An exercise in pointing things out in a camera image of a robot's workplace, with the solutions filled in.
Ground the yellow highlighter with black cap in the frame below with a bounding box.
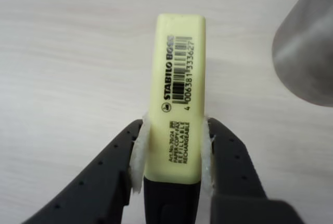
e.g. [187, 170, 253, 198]
[142, 13, 208, 224]

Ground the silver steel mug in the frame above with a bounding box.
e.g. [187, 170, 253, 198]
[272, 0, 333, 107]

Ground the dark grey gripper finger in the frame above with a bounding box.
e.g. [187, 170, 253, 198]
[22, 113, 150, 224]
[199, 114, 268, 201]

